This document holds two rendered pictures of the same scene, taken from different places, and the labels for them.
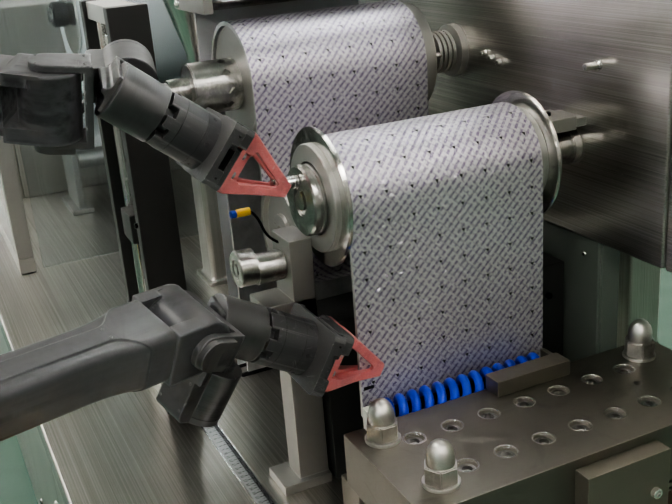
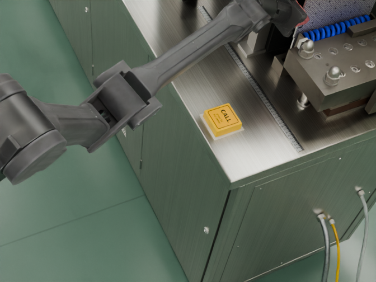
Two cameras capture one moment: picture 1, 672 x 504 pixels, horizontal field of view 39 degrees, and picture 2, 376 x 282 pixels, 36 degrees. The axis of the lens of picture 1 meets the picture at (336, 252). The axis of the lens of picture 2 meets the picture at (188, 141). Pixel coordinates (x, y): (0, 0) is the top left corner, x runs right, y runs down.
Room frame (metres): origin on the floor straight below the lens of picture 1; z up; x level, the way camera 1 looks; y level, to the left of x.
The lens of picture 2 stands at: (-0.16, 0.39, 2.01)
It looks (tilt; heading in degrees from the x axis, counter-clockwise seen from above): 53 degrees down; 350
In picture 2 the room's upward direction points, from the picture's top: 10 degrees clockwise
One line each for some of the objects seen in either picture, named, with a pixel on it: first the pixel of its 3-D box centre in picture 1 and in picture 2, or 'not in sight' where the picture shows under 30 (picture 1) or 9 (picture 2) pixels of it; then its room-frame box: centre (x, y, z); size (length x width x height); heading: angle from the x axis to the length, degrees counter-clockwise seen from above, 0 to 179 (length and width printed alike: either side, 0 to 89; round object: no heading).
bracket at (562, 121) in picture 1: (551, 119); not in sight; (1.07, -0.26, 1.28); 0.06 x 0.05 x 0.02; 114
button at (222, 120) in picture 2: not in sight; (222, 120); (0.71, 0.16, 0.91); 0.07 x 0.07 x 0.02; 24
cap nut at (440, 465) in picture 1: (440, 461); (333, 74); (0.75, -0.08, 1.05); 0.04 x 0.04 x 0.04
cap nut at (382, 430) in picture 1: (381, 419); (308, 47); (0.83, -0.03, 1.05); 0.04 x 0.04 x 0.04
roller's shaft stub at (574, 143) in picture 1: (547, 149); not in sight; (1.07, -0.25, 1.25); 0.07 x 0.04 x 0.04; 114
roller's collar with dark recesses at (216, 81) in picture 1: (211, 86); not in sight; (1.17, 0.14, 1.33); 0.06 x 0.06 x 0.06; 24
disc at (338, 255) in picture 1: (319, 197); not in sight; (0.95, 0.01, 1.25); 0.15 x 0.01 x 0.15; 24
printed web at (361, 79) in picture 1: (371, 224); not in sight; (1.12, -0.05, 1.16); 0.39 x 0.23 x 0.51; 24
